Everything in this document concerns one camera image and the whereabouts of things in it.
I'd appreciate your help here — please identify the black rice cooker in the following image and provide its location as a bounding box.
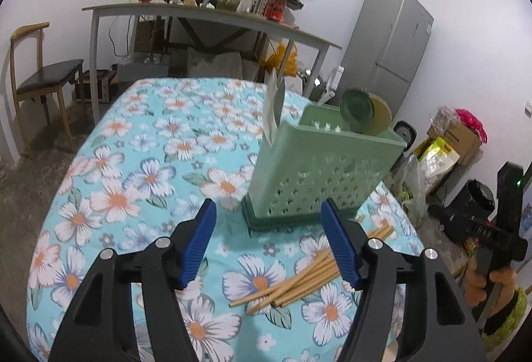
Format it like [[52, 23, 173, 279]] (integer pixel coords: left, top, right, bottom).
[[393, 120, 417, 150]]

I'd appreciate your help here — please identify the wooden chair black seat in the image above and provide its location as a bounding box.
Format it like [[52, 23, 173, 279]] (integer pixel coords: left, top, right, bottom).
[[9, 22, 86, 159]]

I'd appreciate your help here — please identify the white woven sack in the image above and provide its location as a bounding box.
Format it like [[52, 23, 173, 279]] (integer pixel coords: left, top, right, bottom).
[[186, 47, 244, 79]]

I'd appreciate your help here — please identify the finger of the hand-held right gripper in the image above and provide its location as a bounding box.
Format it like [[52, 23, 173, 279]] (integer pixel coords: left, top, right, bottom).
[[427, 204, 495, 226]]

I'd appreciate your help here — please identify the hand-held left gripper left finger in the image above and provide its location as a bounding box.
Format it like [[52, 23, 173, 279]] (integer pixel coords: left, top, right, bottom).
[[50, 199, 217, 362]]

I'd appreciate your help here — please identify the tan cardboard box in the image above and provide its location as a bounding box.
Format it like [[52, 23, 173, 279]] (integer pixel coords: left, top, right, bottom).
[[427, 112, 483, 167]]

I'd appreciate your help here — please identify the blue floral blanket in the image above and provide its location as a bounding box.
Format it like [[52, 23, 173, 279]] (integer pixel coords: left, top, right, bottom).
[[26, 76, 425, 362]]

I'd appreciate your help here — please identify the pale green round spoon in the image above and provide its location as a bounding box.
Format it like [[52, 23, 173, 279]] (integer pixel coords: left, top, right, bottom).
[[339, 88, 375, 134]]

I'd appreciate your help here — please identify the red bottle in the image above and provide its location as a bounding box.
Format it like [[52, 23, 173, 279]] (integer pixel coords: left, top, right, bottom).
[[264, 0, 288, 21]]

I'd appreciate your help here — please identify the person's right hand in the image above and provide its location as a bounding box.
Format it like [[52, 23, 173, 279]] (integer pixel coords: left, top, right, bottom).
[[463, 256, 518, 308]]

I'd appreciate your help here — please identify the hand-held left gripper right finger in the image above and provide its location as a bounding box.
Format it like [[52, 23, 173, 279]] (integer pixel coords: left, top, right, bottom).
[[320, 198, 487, 362]]

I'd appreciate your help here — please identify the white rice paddle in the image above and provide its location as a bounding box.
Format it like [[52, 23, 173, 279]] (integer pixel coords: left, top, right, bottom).
[[262, 69, 280, 147]]

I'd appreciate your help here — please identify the green perforated utensil holder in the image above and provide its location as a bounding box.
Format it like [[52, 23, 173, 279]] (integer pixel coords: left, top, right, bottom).
[[241, 103, 408, 238]]

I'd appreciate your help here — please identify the grey desk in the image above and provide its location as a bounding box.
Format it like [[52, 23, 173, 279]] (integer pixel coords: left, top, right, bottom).
[[82, 2, 342, 125]]

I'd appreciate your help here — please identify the person's right forearm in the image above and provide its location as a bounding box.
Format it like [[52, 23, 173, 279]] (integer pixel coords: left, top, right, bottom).
[[478, 285, 530, 350]]

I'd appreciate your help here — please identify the pink plastic bag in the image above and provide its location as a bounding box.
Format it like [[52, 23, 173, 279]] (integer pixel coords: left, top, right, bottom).
[[453, 108, 488, 144]]

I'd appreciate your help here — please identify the yellow plastic bag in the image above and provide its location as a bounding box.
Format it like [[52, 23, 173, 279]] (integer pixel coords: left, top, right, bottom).
[[262, 42, 300, 78]]

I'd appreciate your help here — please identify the brown cardboard box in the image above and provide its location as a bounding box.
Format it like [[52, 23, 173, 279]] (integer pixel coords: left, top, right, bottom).
[[133, 19, 167, 53]]

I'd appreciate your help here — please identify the silver refrigerator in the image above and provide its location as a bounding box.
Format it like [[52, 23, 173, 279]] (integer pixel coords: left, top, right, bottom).
[[334, 0, 434, 125]]

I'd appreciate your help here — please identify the clear bag of greens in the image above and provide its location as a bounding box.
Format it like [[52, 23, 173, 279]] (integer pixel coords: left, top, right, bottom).
[[393, 154, 429, 227]]

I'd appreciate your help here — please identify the pile of bamboo chopsticks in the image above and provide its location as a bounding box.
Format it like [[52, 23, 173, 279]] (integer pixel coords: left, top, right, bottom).
[[229, 212, 395, 316]]

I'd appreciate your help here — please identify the yellow green printed bag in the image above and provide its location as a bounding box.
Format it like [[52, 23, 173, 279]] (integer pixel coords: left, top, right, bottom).
[[418, 136, 461, 196]]

